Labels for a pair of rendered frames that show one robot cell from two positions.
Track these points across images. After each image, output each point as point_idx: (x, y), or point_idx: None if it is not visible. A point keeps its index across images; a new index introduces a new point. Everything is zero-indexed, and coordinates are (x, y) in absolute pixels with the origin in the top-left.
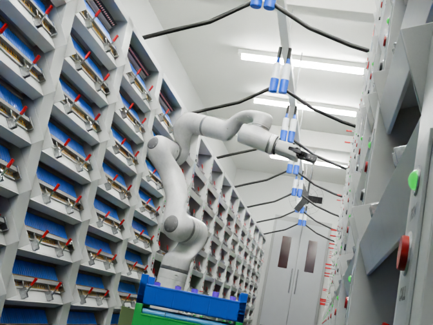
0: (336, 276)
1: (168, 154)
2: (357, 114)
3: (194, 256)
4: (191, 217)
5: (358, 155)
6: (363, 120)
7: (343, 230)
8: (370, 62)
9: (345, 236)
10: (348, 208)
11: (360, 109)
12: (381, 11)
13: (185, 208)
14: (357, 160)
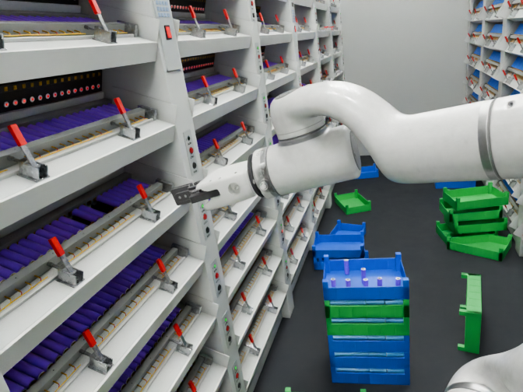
0: (227, 286)
1: None
2: (177, 106)
3: None
4: (458, 386)
5: (240, 157)
6: (194, 120)
7: (204, 255)
8: (176, 36)
9: (217, 249)
10: (208, 224)
11: (193, 105)
12: (236, 37)
13: (478, 363)
14: (234, 162)
